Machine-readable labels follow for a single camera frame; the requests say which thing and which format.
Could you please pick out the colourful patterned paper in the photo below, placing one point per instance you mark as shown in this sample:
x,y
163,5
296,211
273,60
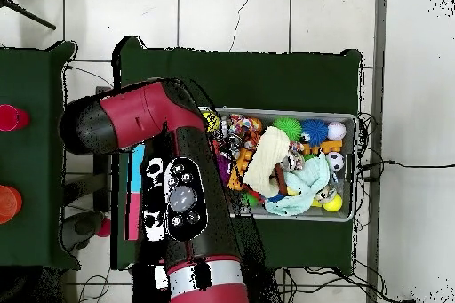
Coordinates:
x,y
240,122

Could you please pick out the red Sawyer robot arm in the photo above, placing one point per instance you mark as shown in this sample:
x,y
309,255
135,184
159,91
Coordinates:
x,y
142,114

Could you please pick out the wooden box with three holes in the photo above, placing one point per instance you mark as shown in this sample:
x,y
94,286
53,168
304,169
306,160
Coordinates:
x,y
137,175

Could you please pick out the shallow clear mesh bin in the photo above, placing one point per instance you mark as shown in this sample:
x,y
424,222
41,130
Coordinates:
x,y
320,215

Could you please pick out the purple spiky ball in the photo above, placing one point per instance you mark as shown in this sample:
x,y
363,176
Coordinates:
x,y
223,168

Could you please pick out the orange mini basketball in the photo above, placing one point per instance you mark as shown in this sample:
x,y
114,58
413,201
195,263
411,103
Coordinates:
x,y
256,124

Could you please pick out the cream knitted cloth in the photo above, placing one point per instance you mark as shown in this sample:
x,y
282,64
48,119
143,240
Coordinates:
x,y
266,161

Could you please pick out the green spiky ball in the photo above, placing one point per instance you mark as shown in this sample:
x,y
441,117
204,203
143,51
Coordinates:
x,y
288,127

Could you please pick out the mint green cloth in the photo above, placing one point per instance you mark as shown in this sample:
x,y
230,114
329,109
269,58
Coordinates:
x,y
305,182

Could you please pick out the blue spiky ball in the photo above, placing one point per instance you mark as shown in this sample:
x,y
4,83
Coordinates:
x,y
314,130

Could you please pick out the black and white soccer ball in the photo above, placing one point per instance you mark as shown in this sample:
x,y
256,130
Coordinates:
x,y
335,161

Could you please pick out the white baseball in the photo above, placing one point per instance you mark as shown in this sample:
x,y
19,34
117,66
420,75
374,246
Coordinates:
x,y
336,130

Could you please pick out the black upright panel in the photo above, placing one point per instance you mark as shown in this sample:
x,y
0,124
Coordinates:
x,y
102,175

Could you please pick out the dark green side table cloth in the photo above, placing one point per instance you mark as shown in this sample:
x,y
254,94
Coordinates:
x,y
32,68

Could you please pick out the pink round object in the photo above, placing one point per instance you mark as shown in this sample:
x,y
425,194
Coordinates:
x,y
10,117

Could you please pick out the orange red round object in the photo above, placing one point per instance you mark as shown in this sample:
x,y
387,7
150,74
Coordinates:
x,y
9,203

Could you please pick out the black slanted rod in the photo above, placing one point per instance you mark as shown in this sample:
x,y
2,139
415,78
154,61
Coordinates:
x,y
32,16

